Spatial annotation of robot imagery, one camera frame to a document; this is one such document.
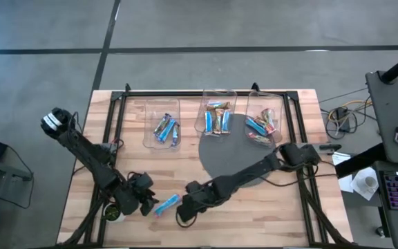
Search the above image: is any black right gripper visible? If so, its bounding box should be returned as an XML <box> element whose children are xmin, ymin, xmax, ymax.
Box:
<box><xmin>176</xmin><ymin>180</ymin><xmax>217</xmax><ymax>224</ymax></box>

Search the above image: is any blue and purple granola bar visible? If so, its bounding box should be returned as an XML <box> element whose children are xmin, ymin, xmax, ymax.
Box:
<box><xmin>171</xmin><ymin>121</ymin><xmax>181</xmax><ymax>148</ymax></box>

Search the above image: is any green and red granola bar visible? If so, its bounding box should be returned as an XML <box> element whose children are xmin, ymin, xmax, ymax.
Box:
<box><xmin>261</xmin><ymin>107</ymin><xmax>276</xmax><ymax>131</ymax></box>
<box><xmin>153</xmin><ymin>113</ymin><xmax>171</xmax><ymax>136</ymax></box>

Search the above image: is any multicolour granola bar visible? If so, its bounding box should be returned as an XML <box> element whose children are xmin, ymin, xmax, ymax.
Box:
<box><xmin>254</xmin><ymin>116</ymin><xmax>276</xmax><ymax>135</ymax></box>

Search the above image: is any white pot with plant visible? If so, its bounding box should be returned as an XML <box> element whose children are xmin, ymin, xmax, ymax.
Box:
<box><xmin>102</xmin><ymin>203</ymin><xmax>127</xmax><ymax>224</ymax></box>

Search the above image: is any grey round mat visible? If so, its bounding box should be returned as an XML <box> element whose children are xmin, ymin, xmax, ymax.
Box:
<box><xmin>198</xmin><ymin>116</ymin><xmax>278</xmax><ymax>190</ymax></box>

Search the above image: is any clear plastic bin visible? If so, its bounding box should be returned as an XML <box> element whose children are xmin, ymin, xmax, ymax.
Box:
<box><xmin>244</xmin><ymin>91</ymin><xmax>285</xmax><ymax>147</ymax></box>
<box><xmin>193</xmin><ymin>88</ymin><xmax>238</xmax><ymax>142</ymax></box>
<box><xmin>142</xmin><ymin>98</ymin><xmax>182</xmax><ymax>150</ymax></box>

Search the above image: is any white paper sheet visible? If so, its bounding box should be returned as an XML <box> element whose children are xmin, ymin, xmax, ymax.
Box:
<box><xmin>332</xmin><ymin>151</ymin><xmax>354</xmax><ymax>193</ymax></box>

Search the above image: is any white paper napkin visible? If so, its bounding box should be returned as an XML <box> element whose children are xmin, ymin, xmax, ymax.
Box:
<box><xmin>352</xmin><ymin>167</ymin><xmax>379</xmax><ymax>201</ymax></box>

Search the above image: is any black power adapter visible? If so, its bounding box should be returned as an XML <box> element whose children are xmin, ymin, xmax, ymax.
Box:
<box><xmin>333</xmin><ymin>107</ymin><xmax>352</xmax><ymax>134</ymax></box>

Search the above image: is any black slanted bar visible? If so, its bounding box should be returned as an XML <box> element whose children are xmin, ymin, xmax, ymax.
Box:
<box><xmin>335</xmin><ymin>143</ymin><xmax>386</xmax><ymax>179</ymax></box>

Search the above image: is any white cup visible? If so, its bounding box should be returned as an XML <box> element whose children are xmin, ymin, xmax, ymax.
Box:
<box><xmin>363</xmin><ymin>176</ymin><xmax>378</xmax><ymax>190</ymax></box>

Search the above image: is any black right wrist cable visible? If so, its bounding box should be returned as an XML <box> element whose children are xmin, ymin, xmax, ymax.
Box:
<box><xmin>175</xmin><ymin>207</ymin><xmax>200</xmax><ymax>229</ymax></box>

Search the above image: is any black metal table frame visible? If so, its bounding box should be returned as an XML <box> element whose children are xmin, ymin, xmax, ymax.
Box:
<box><xmin>59</xmin><ymin>82</ymin><xmax>354</xmax><ymax>248</ymax></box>

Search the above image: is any black floor cable tangle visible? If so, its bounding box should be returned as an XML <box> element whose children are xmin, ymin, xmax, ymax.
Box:
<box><xmin>323</xmin><ymin>100</ymin><xmax>372</xmax><ymax>140</ymax></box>

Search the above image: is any yellow cable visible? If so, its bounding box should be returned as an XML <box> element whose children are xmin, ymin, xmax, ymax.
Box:
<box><xmin>328</xmin><ymin>99</ymin><xmax>372</xmax><ymax>122</ymax></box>

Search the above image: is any grey stand base plate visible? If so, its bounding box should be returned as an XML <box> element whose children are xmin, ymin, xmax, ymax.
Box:
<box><xmin>364</xmin><ymin>71</ymin><xmax>398</xmax><ymax>165</ymax></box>

